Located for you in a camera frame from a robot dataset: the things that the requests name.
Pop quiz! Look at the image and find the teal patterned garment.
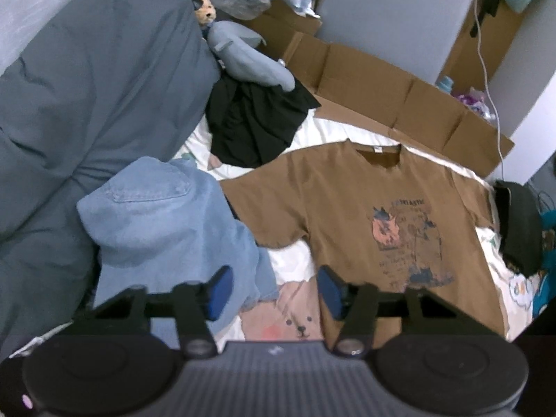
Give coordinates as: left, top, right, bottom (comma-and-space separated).
532, 210, 556, 319

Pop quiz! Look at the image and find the light blue denim garment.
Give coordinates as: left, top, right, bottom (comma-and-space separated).
75, 155, 280, 314

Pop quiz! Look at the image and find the leopard plush toy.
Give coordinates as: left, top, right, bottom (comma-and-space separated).
191, 0, 217, 27

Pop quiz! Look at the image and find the brown cardboard sheet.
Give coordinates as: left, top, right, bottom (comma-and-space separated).
245, 1, 514, 178

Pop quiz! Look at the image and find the blue bottle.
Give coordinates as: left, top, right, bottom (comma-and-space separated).
435, 75, 454, 94

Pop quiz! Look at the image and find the grey plush toy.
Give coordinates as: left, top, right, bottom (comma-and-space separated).
206, 21, 296, 92

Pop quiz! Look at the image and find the white cable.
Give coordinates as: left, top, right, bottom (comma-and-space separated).
471, 0, 507, 182

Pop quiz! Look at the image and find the brown t-shirt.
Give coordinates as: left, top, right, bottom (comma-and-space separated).
221, 140, 505, 334

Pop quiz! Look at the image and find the purple snack package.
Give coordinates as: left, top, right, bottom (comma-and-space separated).
455, 87, 496, 123

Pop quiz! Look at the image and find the black garment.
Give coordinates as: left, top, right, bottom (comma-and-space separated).
205, 73, 320, 169

